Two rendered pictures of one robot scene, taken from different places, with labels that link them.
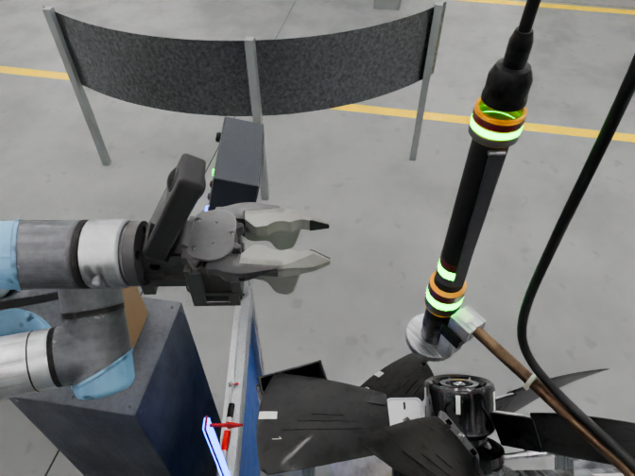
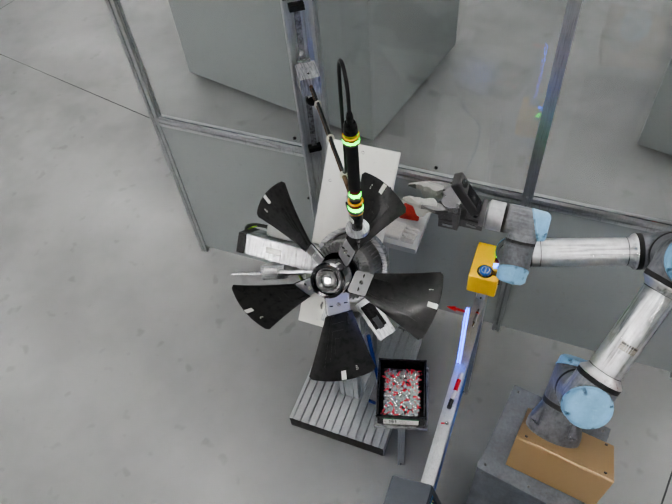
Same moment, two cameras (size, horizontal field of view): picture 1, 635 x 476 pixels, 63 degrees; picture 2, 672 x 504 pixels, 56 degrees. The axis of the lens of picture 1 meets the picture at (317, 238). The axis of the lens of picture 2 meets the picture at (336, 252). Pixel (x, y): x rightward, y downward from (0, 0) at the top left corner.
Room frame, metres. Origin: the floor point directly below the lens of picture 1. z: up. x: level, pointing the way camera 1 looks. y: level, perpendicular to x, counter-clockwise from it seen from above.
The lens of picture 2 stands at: (1.47, 0.32, 2.87)
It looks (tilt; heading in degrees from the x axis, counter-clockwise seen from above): 52 degrees down; 207
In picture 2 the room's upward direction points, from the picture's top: 7 degrees counter-clockwise
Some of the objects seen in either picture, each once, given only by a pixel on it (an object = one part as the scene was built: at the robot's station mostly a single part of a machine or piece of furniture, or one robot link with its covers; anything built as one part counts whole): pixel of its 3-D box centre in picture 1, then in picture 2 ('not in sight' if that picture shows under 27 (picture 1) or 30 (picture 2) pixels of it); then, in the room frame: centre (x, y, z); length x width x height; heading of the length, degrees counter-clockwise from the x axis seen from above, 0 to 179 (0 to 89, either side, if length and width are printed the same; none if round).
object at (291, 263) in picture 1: (284, 275); (426, 192); (0.34, 0.03, 1.64); 0.09 x 0.03 x 0.06; 80
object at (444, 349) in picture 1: (442, 324); (355, 216); (0.37, -0.16, 1.50); 0.09 x 0.07 x 0.10; 36
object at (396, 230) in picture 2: not in sight; (399, 231); (-0.12, -0.19, 0.87); 0.15 x 0.09 x 0.02; 87
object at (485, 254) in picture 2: not in sight; (486, 270); (0.08, 0.20, 1.02); 0.16 x 0.10 x 0.11; 1
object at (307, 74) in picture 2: not in sight; (307, 77); (-0.13, -0.52, 1.54); 0.10 x 0.07 x 0.08; 36
